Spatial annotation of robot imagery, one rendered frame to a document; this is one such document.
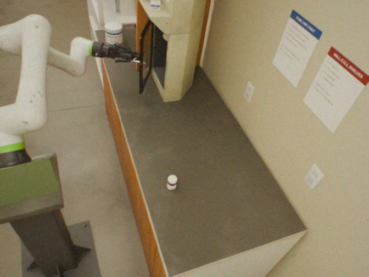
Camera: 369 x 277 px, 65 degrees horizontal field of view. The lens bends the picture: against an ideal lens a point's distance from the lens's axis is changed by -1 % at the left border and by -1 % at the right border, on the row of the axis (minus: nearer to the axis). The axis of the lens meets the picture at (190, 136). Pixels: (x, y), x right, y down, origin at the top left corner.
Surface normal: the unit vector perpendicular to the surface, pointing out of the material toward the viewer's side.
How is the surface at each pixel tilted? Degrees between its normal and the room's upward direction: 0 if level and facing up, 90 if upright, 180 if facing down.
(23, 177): 90
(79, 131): 0
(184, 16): 90
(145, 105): 0
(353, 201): 90
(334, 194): 90
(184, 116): 0
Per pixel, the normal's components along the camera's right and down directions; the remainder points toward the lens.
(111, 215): 0.13, -0.69
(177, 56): 0.35, 0.71
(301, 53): -0.93, 0.17
